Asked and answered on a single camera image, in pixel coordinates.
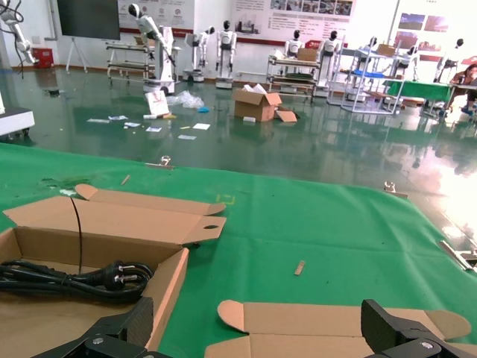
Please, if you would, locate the white tripod monitor stand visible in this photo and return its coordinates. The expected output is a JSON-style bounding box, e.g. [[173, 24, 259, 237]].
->
[[66, 37, 89, 75]]

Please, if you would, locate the black monitor screen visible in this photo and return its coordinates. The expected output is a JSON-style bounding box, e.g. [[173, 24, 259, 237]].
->
[[56, 0, 121, 41]]

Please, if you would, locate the leaning white humanoid robot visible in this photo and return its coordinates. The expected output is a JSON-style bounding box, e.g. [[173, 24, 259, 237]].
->
[[127, 2, 177, 95]]

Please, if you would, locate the cardboard box of cables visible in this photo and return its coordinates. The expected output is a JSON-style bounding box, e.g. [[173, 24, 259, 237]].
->
[[203, 299, 473, 358]]

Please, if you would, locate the metal binder clip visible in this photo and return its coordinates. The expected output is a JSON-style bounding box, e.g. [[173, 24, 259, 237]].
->
[[383, 180, 409, 199], [145, 155, 176, 171]]

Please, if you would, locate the clear plastic bag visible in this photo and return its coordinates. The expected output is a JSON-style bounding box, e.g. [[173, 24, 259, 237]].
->
[[165, 90, 206, 110], [38, 176, 91, 198]]

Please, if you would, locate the large open cardboard box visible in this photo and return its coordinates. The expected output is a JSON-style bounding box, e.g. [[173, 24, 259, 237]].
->
[[231, 84, 300, 124]]

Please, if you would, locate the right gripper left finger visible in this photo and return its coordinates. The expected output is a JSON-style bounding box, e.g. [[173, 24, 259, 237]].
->
[[35, 297, 158, 358]]

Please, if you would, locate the black power cable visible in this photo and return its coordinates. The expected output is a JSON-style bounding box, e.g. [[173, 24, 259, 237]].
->
[[0, 197, 155, 305]]

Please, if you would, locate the green table cloth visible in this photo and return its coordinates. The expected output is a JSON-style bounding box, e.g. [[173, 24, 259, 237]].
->
[[0, 142, 477, 358]]

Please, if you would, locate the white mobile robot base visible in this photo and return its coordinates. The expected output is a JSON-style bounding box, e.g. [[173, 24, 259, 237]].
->
[[0, 92, 37, 139]]

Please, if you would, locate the white bag with red logo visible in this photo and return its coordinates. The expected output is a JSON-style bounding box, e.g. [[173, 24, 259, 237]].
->
[[144, 91, 171, 116]]

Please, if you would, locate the cardboard box with holed flap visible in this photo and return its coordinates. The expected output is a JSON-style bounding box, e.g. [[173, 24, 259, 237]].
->
[[0, 183, 227, 358]]

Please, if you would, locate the white pipe frame cart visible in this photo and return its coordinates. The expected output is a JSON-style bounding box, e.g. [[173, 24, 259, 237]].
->
[[265, 54, 322, 96], [104, 40, 156, 81]]

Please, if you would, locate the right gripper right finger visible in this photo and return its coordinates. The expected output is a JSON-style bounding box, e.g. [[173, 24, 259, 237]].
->
[[360, 298, 477, 358]]

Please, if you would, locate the red cabinet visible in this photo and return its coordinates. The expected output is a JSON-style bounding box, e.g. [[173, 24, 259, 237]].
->
[[31, 47, 55, 69]]

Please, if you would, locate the green covered table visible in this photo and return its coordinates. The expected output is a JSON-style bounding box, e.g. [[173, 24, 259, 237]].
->
[[385, 78, 454, 113]]

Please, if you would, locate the seated person in brown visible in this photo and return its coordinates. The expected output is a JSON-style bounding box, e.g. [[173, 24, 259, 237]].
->
[[448, 62, 477, 113]]

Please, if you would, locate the white shelf rack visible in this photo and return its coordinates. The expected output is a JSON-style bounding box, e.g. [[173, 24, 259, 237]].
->
[[326, 35, 405, 116]]

